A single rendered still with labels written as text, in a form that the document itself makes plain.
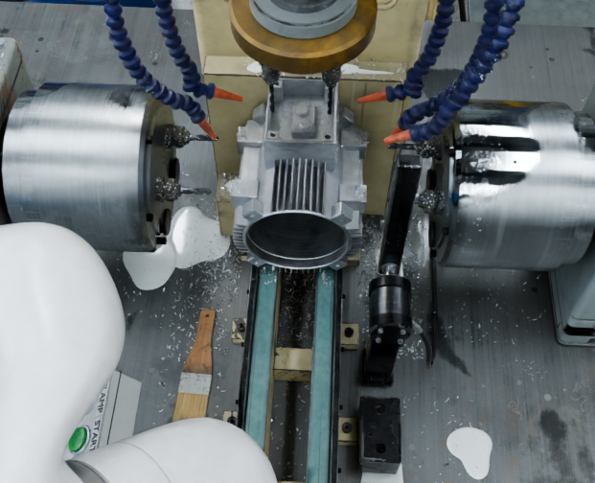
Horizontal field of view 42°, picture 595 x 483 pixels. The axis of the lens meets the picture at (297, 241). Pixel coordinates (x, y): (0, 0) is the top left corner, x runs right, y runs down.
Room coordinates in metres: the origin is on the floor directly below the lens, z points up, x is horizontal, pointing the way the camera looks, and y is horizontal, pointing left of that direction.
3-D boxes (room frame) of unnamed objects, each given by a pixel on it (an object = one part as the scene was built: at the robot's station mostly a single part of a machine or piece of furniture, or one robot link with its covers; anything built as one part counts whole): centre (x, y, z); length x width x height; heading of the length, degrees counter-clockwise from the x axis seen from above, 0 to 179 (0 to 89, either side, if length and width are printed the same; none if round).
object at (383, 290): (0.68, -0.18, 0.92); 0.45 x 0.13 x 0.24; 177
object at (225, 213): (0.78, 0.10, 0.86); 0.07 x 0.06 x 0.12; 87
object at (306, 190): (0.71, -0.01, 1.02); 0.20 x 0.19 x 0.19; 177
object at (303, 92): (0.75, -0.01, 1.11); 0.12 x 0.11 x 0.07; 177
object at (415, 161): (0.57, -0.13, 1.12); 0.04 x 0.03 x 0.26; 177
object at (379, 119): (0.86, -0.01, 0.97); 0.30 x 0.11 x 0.34; 87
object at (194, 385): (0.50, 0.16, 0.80); 0.21 x 0.05 x 0.01; 174
